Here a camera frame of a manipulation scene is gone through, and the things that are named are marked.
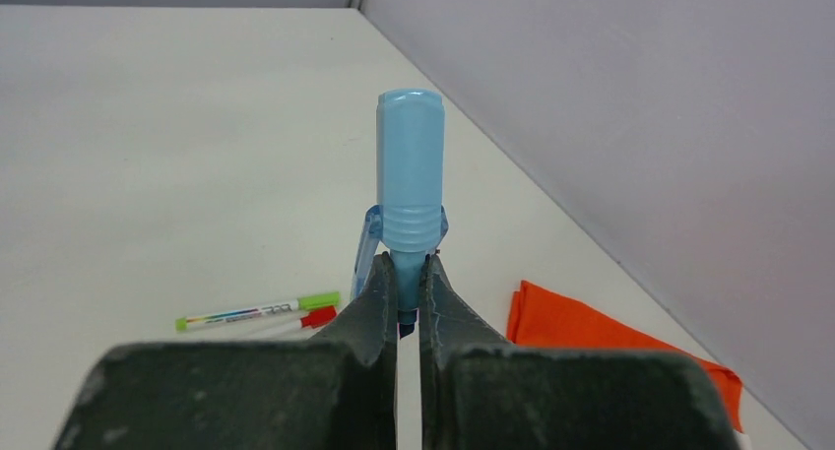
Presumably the thin green-tip pen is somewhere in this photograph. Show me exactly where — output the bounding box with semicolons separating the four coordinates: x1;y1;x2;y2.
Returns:
174;299;301;333

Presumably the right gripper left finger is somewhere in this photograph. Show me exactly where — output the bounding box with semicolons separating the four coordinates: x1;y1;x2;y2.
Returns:
55;253;398;449

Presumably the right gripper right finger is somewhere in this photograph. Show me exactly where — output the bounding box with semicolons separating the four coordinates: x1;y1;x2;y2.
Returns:
418;255;739;449

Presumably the folded orange cloth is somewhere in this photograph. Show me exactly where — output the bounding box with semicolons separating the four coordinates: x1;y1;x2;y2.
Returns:
505;280;745;434

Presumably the small red pen cap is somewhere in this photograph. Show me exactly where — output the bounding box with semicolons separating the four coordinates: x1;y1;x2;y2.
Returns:
300;305;337;329

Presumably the blue pen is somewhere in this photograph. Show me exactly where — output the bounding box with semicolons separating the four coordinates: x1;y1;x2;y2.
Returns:
352;89;448;338

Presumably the green pen cap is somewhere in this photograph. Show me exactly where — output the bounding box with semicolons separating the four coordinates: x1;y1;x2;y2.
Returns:
297;291;341;310

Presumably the thin clear red-tip pen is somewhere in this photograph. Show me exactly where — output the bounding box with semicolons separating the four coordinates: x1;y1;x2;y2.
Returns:
241;320;304;341

